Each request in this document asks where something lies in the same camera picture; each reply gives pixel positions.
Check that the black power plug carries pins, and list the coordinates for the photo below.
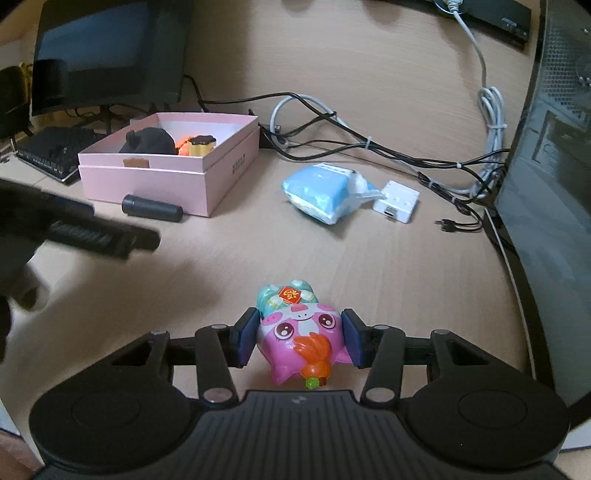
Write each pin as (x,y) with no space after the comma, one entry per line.
(451,226)

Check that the computer case glass panel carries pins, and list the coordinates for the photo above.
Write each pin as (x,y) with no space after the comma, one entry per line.
(541,216)

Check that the pink cardboard box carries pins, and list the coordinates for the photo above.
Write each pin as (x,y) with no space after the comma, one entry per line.
(195,183)

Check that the black speaker device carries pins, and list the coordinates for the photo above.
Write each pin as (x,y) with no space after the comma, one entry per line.
(505,20)

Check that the yellow pudding toy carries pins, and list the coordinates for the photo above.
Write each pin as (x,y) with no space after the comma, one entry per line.
(201,145)

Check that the black monitor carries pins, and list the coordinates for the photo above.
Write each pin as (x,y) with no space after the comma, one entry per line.
(98,53)

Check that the black plush toy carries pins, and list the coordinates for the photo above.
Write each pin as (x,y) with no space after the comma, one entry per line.
(150,140)

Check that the white adapter box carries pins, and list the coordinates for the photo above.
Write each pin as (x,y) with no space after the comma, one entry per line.
(398,202)

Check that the orange plastic pumpkin toy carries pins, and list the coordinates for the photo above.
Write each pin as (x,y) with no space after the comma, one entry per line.
(183,146)

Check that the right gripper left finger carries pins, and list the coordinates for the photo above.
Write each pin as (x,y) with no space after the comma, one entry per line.
(219,347)

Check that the blue tissue pack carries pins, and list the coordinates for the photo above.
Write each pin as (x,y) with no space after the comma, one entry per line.
(327,192)

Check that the pink pig toy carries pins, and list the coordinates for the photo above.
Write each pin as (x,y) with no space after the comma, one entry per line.
(298,334)

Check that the black cylinder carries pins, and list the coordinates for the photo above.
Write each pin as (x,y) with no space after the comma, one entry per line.
(149,209)

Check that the black keyboard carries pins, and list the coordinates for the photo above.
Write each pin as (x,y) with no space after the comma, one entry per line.
(54,151)

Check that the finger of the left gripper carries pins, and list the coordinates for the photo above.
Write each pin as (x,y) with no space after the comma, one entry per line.
(69,205)
(103,237)

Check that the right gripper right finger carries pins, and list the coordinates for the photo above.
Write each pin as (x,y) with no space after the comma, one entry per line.
(379,349)

